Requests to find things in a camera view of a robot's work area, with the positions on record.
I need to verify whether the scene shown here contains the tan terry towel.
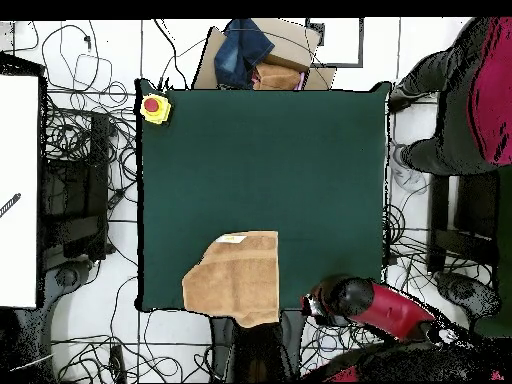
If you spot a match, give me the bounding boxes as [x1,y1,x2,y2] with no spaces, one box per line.
[181,230,280,329]

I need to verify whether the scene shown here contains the dark green table cloth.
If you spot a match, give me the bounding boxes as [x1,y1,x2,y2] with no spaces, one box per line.
[134,78,394,315]

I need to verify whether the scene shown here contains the black floor stand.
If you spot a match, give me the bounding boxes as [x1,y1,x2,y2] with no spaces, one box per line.
[426,173,501,275]
[39,111,111,261]

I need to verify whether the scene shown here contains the black floor base foot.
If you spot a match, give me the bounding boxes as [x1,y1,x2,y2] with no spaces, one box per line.
[434,270,503,323]
[43,258,95,309]

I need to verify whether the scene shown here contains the orange folded cloth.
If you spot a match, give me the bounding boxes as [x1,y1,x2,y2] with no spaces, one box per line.
[252,61,307,92]

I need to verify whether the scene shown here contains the yellow emergency stop button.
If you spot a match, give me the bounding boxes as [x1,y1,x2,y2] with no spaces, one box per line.
[139,93,172,125]

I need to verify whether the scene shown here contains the brown cardboard box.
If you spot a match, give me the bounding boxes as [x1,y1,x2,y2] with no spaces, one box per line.
[190,17,338,92]

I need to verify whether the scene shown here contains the blue denim jeans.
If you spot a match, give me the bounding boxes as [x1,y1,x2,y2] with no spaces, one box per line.
[213,17,276,90]

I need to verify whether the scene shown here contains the person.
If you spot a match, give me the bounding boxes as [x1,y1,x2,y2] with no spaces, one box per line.
[386,16,512,194]

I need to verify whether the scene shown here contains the striped black rod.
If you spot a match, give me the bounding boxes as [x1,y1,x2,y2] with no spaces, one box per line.
[0,192,22,220]

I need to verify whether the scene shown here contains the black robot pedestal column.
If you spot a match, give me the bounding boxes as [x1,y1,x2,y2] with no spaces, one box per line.
[209,311,307,383]

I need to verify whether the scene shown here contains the tangled black floor cables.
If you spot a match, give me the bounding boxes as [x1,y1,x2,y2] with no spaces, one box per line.
[11,19,213,384]
[299,199,481,361]

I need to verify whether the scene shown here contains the thin black rectangular frame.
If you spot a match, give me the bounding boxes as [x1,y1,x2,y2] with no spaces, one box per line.
[304,17,365,68]

